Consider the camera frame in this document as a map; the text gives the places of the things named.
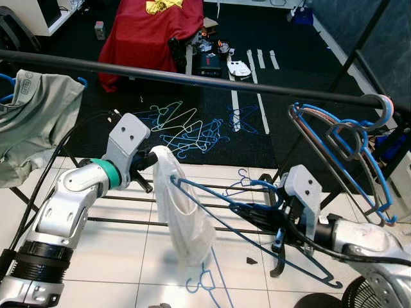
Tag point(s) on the black plastic hanger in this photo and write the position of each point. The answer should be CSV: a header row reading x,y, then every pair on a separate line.
x,y
343,138

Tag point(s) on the white shirt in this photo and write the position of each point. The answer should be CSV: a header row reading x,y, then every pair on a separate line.
x,y
183,218

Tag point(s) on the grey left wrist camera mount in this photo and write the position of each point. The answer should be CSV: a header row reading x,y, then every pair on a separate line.
x,y
128,138

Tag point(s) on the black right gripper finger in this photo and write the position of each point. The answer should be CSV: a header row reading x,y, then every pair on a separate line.
x,y
253,210
260,224

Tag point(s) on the black box with red label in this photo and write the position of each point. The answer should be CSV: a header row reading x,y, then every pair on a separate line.
x,y
209,64

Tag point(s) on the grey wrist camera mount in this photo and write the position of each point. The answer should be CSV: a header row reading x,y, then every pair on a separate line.
x,y
128,138
305,192

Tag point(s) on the black dotted cloth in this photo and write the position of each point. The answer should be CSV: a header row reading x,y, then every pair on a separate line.
x,y
176,54

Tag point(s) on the white desk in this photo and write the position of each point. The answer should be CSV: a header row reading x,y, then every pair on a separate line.
x,y
38,13

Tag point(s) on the short white tape strip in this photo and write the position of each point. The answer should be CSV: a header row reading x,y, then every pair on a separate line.
x,y
274,59
261,59

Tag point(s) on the black metal clothes rack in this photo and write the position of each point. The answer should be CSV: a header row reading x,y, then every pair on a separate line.
x,y
192,79

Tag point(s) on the pale grey shirt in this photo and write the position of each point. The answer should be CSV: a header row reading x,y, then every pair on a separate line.
x,y
38,122

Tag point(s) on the black carpet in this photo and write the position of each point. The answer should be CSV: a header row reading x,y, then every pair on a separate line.
x,y
289,38

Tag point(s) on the long white tape strip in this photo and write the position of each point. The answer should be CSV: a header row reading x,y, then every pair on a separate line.
x,y
257,96
234,102

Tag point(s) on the red cloth with yellow print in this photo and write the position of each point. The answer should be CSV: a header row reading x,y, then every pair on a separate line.
x,y
148,38

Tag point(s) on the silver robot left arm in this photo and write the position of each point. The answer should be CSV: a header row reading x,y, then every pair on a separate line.
x,y
58,212

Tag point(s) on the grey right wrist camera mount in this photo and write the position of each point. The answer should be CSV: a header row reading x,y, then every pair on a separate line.
x,y
305,192

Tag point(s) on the blue bag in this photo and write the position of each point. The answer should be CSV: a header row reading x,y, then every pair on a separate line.
x,y
392,144

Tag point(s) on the white plastic shell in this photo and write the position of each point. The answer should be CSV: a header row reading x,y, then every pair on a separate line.
x,y
239,70

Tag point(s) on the blue plastic hanger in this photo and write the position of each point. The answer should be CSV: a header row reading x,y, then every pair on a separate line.
x,y
250,183
199,190
379,186
359,128
244,120
199,282
82,81

